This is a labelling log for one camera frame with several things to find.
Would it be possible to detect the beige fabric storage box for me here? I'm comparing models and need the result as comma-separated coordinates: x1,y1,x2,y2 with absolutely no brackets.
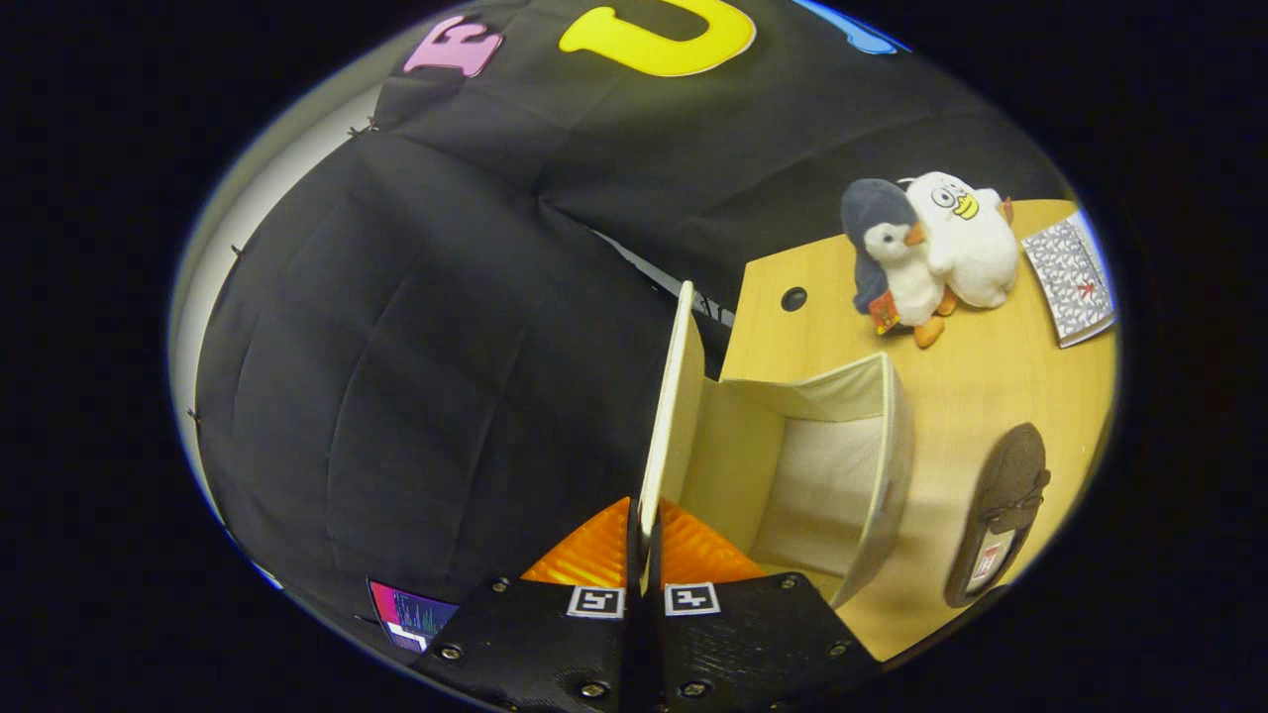
639,280,914,608

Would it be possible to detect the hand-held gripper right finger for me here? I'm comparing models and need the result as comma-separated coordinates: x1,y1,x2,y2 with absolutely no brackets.
644,498,883,713

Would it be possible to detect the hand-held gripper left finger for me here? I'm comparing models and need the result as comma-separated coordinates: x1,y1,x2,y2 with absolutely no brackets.
411,497,637,713

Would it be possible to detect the grey white penguin plush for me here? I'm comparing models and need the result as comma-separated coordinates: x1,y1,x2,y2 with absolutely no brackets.
840,178,960,350

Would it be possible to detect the grey patterned white book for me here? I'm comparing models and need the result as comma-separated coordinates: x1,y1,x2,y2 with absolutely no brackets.
1020,216,1118,350

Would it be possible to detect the brown fuzzy shoe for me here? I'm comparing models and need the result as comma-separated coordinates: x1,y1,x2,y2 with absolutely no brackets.
943,423,1051,609

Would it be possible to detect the white duck plush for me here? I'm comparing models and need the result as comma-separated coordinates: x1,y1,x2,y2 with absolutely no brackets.
897,171,1019,310

